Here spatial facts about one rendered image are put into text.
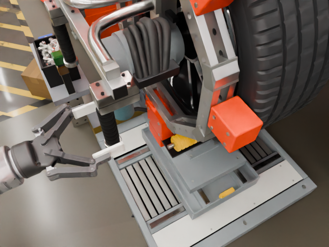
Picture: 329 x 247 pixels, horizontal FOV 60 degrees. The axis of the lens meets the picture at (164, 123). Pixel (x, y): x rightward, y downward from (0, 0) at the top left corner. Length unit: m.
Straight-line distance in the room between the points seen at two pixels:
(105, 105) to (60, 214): 1.01
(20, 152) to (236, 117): 0.45
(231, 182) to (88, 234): 0.70
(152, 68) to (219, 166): 0.83
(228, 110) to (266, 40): 0.16
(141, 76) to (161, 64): 0.05
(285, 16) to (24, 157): 0.57
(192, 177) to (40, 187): 0.79
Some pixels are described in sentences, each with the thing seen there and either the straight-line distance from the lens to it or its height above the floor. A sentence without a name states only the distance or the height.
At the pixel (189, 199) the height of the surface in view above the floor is 0.15.
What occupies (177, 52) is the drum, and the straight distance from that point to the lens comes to 0.78.
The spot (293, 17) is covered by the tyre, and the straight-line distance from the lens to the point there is 0.62.
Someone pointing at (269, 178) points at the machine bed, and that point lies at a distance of 1.51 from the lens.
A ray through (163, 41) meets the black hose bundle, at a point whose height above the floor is 1.02.
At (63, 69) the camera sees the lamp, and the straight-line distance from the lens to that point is 1.18.
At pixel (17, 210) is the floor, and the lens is 1.61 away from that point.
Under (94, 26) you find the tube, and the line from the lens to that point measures 0.62.
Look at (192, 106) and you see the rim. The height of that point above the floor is 0.63.
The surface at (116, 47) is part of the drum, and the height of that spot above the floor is 0.91.
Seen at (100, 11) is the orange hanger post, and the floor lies 0.74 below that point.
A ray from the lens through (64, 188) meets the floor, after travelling 1.57.
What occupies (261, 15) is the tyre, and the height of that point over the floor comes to 1.06.
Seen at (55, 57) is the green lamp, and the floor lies 0.66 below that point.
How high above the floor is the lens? 1.36
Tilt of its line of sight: 54 degrees down
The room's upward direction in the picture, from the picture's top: straight up
